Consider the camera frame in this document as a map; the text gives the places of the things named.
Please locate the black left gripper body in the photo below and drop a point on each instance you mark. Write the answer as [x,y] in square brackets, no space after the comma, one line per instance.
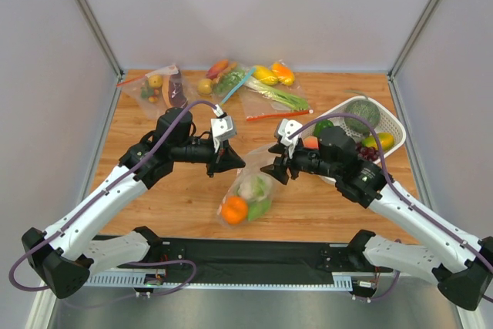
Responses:
[212,158]

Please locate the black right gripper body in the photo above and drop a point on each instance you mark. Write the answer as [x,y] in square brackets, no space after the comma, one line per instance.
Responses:
[287,165]

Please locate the fake cabbage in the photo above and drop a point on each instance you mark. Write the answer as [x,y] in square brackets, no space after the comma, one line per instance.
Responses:
[255,187]

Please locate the clear white-zip bag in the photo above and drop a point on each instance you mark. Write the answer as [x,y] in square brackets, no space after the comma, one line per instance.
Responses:
[254,160]

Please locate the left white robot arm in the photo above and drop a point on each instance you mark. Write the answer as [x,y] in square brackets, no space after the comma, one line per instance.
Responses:
[66,254]

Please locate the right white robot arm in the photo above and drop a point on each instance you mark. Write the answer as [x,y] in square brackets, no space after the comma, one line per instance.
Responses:
[457,262]

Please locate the fake peach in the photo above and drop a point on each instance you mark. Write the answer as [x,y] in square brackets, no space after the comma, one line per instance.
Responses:
[311,142]

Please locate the green fake bell pepper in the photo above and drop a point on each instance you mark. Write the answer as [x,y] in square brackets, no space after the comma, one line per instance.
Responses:
[321,125]

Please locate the green fake bitter gourd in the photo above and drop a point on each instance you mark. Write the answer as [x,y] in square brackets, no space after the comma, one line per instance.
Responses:
[258,208]

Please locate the dark red fake grapes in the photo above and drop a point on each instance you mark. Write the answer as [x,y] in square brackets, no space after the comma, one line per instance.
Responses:
[367,153]

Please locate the green fake melon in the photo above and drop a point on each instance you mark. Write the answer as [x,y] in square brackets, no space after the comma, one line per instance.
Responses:
[367,111]

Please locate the clear blue-zip bag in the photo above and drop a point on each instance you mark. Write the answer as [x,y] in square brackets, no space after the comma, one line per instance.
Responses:
[220,100]

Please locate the fake green leafy vegetable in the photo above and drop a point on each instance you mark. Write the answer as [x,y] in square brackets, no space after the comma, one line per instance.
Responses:
[228,81]

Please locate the yellow green fake mango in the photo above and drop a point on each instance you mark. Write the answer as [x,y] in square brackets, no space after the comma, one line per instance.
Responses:
[385,139]

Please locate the fake purple sweet potato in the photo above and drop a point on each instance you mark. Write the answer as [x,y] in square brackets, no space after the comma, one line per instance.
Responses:
[173,91]

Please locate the fake green onion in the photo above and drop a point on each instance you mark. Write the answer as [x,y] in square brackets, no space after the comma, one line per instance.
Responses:
[288,99]

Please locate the clear red-zip bag centre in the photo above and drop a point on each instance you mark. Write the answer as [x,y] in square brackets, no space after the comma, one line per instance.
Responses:
[257,107]

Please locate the clear red-zip bag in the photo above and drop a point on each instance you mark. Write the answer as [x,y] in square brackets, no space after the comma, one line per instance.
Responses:
[150,100]
[257,107]

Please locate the fake red mango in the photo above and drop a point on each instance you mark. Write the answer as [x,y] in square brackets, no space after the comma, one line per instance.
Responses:
[217,68]

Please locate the fake orange bell pepper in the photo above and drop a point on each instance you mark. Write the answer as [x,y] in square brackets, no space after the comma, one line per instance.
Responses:
[284,75]

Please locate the fake yellow bell pepper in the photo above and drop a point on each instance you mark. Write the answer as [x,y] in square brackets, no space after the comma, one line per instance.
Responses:
[265,75]

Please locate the clear red-zip bag left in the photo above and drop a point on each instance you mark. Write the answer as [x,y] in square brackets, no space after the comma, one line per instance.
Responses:
[150,100]

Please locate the fake yellow apple in bag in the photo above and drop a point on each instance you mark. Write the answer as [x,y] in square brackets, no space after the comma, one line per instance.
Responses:
[155,81]

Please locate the white plastic basket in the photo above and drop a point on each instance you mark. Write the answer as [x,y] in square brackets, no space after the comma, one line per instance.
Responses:
[388,123]

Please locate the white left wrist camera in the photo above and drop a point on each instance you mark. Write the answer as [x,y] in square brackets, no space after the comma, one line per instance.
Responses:
[222,127]

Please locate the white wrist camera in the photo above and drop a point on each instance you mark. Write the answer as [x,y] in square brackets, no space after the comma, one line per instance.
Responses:
[222,127]
[286,132]

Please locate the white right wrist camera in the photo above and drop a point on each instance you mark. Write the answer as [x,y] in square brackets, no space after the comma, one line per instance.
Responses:
[286,132]

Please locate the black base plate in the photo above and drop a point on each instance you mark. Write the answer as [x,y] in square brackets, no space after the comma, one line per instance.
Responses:
[253,259]

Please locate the grey slotted cable duct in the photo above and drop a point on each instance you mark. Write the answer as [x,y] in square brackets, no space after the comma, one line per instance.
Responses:
[142,280]

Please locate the left aluminium frame post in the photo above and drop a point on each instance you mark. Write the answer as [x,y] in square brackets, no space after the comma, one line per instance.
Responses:
[91,20]

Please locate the aluminium frame post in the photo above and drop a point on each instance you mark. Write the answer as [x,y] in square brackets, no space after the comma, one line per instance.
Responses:
[91,20]
[411,41]

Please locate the right aluminium frame post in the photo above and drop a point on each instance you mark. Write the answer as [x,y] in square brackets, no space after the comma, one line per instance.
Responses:
[411,41]

